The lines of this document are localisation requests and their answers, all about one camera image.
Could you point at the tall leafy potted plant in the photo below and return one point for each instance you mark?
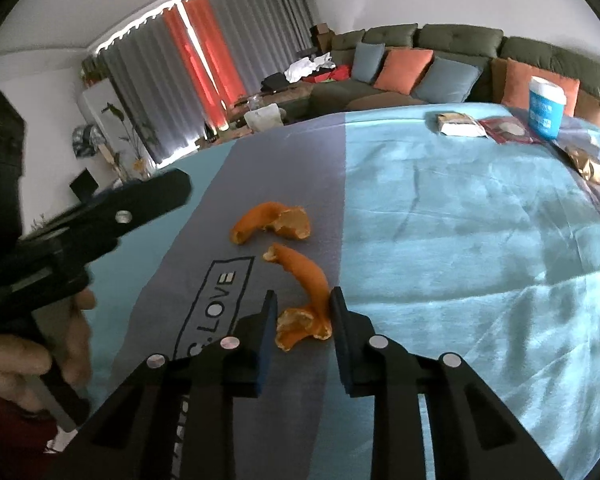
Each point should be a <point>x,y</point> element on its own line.
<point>130,135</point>

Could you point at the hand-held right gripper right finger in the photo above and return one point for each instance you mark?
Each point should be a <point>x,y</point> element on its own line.
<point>341,345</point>

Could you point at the white brown small packet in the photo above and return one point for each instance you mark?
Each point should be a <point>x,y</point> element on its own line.
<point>460,125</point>

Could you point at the person's left hand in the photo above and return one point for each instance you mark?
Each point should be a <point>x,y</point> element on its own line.
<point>15,365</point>

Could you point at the black monitor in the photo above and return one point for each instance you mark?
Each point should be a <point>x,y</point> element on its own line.
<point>84,186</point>

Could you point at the blue cushion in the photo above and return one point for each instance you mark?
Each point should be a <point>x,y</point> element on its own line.
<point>447,80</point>
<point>367,62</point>

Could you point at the green sofa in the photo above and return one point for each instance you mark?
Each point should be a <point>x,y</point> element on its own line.
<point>455,40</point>

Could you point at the small potted plant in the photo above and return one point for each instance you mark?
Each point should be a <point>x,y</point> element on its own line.
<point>92,67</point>

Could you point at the orange peel piece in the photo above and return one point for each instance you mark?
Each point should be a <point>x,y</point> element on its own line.
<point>260,220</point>

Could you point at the covered standing fan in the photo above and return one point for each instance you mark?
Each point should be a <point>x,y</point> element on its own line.
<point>85,142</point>

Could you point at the glass jar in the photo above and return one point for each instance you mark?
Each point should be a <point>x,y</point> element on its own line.
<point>254,101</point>

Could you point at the black clothes pile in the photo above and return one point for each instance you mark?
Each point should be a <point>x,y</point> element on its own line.
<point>275,82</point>

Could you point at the white clothes pile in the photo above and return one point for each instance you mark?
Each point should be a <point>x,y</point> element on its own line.
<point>307,65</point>

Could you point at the white standing air conditioner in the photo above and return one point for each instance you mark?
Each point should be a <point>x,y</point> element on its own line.
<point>97,101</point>

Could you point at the long orange peel strip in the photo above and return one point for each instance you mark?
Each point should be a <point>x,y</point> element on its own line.
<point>302,272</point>

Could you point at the blue white paper cup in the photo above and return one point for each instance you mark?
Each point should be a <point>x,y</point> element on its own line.
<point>547,107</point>

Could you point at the red cloth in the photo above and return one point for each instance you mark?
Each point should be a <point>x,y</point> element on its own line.
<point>340,74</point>

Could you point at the orange cushion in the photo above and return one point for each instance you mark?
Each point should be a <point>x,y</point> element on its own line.
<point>402,71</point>
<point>515,85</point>

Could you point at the white paper bag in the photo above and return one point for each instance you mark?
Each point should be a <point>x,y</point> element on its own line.
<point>265,117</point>

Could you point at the red flat packet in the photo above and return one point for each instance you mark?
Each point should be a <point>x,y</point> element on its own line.
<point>510,131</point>

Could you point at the person's left forearm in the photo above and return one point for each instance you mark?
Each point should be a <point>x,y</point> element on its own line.
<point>10,440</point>

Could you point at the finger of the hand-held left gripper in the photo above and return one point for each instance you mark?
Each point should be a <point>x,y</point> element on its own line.
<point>145,200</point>

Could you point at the grey curtain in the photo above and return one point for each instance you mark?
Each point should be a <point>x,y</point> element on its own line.
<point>265,25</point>
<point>130,95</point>

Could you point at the brown cardboard boxes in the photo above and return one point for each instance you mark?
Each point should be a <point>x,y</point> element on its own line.
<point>322,35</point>

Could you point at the orange curtain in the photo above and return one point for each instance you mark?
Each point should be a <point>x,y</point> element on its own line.
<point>187,60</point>
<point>215,50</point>

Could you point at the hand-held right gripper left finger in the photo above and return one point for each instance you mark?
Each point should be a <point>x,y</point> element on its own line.
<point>266,350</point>

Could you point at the small gold snack wrapper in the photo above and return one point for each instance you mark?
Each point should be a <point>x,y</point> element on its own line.
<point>592,162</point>

